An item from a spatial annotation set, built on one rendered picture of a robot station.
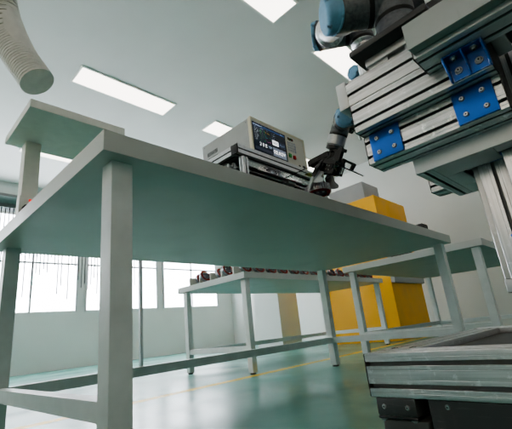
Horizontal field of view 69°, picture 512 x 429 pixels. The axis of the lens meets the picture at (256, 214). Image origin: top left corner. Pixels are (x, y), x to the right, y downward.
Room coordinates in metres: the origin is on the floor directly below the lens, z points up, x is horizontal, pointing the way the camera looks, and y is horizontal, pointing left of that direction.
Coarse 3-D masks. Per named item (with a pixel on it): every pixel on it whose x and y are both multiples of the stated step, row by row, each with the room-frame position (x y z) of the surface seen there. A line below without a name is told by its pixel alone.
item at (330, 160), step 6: (330, 150) 1.40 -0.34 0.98; (336, 150) 1.38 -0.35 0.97; (342, 150) 1.37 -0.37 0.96; (330, 156) 1.41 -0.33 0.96; (336, 156) 1.39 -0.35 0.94; (342, 156) 1.39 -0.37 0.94; (324, 162) 1.41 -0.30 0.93; (330, 162) 1.39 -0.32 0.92; (336, 162) 1.38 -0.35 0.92; (324, 168) 1.42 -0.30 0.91; (330, 168) 1.39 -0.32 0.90; (336, 168) 1.41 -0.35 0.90; (342, 168) 1.42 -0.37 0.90; (336, 174) 1.42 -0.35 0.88; (342, 174) 1.43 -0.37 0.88
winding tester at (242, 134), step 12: (252, 120) 1.63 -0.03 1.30; (228, 132) 1.74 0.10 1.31; (240, 132) 1.68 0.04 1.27; (252, 132) 1.62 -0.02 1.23; (276, 132) 1.77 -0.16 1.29; (216, 144) 1.80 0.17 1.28; (228, 144) 1.74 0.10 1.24; (252, 144) 1.62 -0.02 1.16; (288, 144) 1.83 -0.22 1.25; (300, 144) 1.92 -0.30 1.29; (204, 156) 1.88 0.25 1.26; (288, 156) 1.82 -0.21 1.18; (300, 156) 1.90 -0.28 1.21
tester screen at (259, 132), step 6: (258, 126) 1.66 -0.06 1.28; (258, 132) 1.66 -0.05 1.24; (264, 132) 1.69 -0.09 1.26; (270, 132) 1.73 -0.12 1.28; (258, 138) 1.65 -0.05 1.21; (264, 138) 1.69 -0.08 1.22; (270, 138) 1.73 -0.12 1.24; (276, 138) 1.76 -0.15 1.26; (282, 138) 1.80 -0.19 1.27; (258, 144) 1.65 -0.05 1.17; (270, 144) 1.72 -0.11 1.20; (258, 150) 1.65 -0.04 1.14; (270, 150) 1.72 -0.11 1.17; (282, 150) 1.79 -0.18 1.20
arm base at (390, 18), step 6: (396, 6) 0.84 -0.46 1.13; (402, 6) 0.84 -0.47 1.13; (408, 6) 0.84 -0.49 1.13; (384, 12) 0.86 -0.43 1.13; (390, 12) 0.85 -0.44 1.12; (396, 12) 0.84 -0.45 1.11; (402, 12) 0.84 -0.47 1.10; (408, 12) 0.84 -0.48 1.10; (378, 18) 0.88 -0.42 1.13; (384, 18) 0.86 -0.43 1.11; (390, 18) 0.85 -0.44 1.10; (396, 18) 0.84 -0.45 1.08; (378, 24) 0.88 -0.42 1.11; (384, 24) 0.86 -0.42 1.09; (390, 24) 0.84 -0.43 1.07; (378, 30) 0.88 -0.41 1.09
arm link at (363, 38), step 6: (366, 30) 1.20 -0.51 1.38; (372, 30) 1.22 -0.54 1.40; (354, 36) 1.22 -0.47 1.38; (360, 36) 1.21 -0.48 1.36; (366, 36) 1.20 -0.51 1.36; (372, 36) 1.21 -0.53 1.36; (354, 42) 1.23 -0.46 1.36; (360, 42) 1.22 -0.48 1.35; (354, 48) 1.25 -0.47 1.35; (360, 66) 1.24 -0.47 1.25; (360, 72) 1.25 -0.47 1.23
